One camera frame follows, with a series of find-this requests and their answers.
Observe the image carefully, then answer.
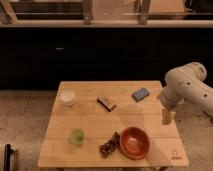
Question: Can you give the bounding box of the green cup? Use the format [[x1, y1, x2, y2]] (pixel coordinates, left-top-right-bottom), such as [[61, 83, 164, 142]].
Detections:
[[69, 129, 85, 146]]

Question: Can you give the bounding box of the wooden table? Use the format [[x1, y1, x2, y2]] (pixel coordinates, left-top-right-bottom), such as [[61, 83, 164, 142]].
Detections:
[[38, 81, 189, 168]]

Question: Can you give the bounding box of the wooden shelf rail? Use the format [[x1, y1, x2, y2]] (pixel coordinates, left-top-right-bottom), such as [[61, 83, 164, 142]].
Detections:
[[0, 0, 213, 28]]

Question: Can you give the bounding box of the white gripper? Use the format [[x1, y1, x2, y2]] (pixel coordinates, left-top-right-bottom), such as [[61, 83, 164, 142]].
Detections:
[[157, 87, 180, 125]]

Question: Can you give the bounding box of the bunch of dark grapes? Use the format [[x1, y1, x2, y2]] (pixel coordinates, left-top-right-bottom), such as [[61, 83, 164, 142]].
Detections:
[[99, 132, 120, 158]]

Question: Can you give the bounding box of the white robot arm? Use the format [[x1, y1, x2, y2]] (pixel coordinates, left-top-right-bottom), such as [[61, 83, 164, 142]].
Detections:
[[158, 62, 213, 125]]

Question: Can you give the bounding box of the red bowl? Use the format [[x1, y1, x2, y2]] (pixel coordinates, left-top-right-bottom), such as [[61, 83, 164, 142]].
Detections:
[[119, 127, 150, 160]]

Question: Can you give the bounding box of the blue sponge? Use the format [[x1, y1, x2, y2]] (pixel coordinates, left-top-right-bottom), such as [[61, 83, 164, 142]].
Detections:
[[132, 88, 150, 102]]

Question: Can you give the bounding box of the brown chocolate bar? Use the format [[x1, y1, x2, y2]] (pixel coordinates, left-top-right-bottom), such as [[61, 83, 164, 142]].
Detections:
[[97, 97, 116, 112]]

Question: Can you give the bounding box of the white cup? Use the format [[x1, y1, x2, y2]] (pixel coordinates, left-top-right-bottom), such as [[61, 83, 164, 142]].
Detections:
[[60, 90, 76, 106]]

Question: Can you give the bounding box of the black object on floor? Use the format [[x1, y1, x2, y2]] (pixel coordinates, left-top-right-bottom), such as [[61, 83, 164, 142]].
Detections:
[[3, 144, 13, 171]]

